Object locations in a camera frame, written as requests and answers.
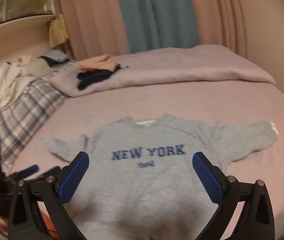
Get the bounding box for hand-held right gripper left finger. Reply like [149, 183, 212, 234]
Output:
[7, 151, 90, 240]

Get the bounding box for white cloth pile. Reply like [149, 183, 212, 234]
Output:
[0, 55, 40, 113]

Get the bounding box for dark navy garment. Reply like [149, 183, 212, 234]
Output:
[77, 65, 122, 91]

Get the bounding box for plaid pillow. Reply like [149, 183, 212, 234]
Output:
[0, 79, 67, 165]

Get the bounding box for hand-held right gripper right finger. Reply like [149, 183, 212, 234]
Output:
[192, 151, 275, 240]

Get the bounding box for beige cushion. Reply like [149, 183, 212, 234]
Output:
[19, 59, 50, 77]

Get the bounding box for pink curtain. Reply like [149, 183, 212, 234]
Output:
[186, 0, 254, 60]
[57, 0, 130, 60]

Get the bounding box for small striped pillow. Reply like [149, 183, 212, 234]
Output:
[39, 49, 68, 67]

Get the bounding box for pink duvet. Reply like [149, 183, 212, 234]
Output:
[52, 44, 277, 98]

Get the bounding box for blue curtain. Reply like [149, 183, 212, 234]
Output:
[113, 0, 200, 54]

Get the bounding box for peach garment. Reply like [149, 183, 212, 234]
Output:
[76, 54, 121, 72]

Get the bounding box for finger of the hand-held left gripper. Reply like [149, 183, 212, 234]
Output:
[16, 164, 40, 180]
[38, 166, 62, 181]

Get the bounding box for yellow hanging cloth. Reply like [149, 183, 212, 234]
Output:
[49, 14, 70, 48]

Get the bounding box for grey sweatshirt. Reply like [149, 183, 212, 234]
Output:
[40, 114, 279, 240]

